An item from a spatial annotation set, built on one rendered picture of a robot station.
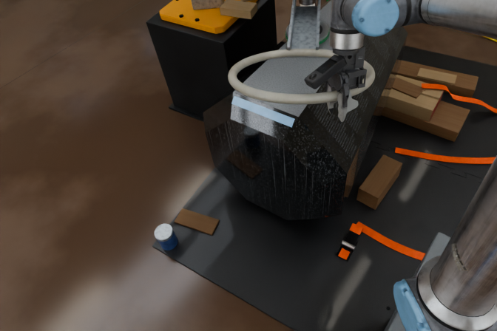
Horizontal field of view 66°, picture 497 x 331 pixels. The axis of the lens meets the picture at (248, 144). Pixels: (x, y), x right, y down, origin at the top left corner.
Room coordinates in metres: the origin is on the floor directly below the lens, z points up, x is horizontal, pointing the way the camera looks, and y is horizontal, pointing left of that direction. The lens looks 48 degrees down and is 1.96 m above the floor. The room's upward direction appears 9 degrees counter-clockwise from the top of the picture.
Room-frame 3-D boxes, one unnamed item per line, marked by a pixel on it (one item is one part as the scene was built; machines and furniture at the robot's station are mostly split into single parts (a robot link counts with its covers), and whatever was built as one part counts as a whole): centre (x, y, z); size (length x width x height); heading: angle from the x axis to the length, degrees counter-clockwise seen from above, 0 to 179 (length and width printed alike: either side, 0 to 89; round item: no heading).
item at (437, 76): (2.03, -1.41, 0.10); 0.25 x 0.10 x 0.01; 55
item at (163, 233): (1.09, 0.53, 0.08); 0.10 x 0.10 x 0.13
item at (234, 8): (2.11, -0.07, 0.81); 0.20 x 0.10 x 0.05; 60
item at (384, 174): (1.24, -0.72, 0.07); 0.30 x 0.12 x 0.12; 134
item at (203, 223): (1.20, 0.37, 0.02); 0.25 x 0.10 x 0.01; 61
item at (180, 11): (2.30, 0.10, 0.76); 0.49 x 0.49 x 0.05; 52
